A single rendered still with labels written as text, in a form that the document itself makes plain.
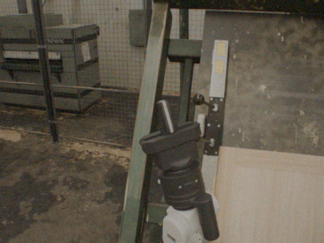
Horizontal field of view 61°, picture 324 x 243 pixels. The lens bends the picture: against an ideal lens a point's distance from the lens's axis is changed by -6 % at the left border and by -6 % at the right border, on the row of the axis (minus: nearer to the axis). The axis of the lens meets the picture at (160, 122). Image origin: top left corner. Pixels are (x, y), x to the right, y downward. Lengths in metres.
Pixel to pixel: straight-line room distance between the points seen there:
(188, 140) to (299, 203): 0.58
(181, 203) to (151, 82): 0.58
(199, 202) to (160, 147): 0.13
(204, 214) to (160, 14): 0.82
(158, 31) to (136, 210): 0.66
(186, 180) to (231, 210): 0.47
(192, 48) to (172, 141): 0.69
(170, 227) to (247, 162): 0.47
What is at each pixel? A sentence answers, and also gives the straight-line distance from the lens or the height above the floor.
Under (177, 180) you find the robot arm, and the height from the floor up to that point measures 1.51.
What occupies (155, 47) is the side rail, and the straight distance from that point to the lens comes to 1.11.
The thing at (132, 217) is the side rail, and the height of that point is 1.14.
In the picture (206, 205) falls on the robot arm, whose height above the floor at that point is 1.46.
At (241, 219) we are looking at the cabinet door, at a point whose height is 1.16.
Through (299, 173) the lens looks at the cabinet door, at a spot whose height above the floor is 1.30.
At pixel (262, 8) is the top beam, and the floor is 1.80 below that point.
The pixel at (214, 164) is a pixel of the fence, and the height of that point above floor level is 1.32.
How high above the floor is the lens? 1.83
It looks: 23 degrees down
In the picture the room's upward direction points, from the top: straight up
